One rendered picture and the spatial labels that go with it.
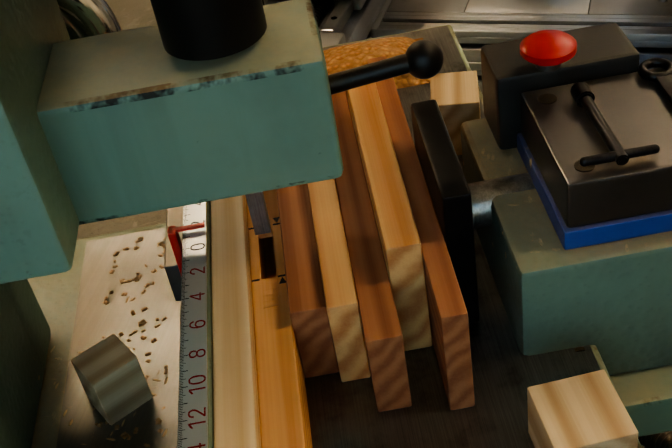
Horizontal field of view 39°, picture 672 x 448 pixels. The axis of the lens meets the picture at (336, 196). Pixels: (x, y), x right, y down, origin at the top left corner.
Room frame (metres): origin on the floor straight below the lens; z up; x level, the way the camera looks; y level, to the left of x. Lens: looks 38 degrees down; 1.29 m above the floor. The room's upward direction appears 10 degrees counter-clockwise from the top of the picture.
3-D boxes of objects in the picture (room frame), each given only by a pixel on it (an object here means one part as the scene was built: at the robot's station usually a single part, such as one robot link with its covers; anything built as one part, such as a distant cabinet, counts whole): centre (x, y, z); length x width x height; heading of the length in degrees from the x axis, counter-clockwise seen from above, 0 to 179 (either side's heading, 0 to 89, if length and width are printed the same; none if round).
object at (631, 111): (0.41, -0.15, 0.99); 0.13 x 0.11 x 0.06; 0
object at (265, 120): (0.42, 0.06, 1.03); 0.14 x 0.07 x 0.09; 90
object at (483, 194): (0.41, -0.09, 0.95); 0.09 x 0.07 x 0.09; 0
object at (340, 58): (0.65, -0.04, 0.91); 0.10 x 0.07 x 0.02; 90
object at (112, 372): (0.45, 0.17, 0.82); 0.03 x 0.03 x 0.04; 33
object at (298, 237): (0.44, 0.02, 0.93); 0.18 x 0.02 x 0.05; 0
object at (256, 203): (0.42, 0.04, 0.97); 0.01 x 0.01 x 0.05; 0
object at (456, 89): (0.54, -0.09, 0.92); 0.04 x 0.03 x 0.04; 170
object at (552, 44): (0.44, -0.13, 1.02); 0.03 x 0.03 x 0.01
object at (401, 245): (0.44, -0.03, 0.94); 0.17 x 0.02 x 0.07; 0
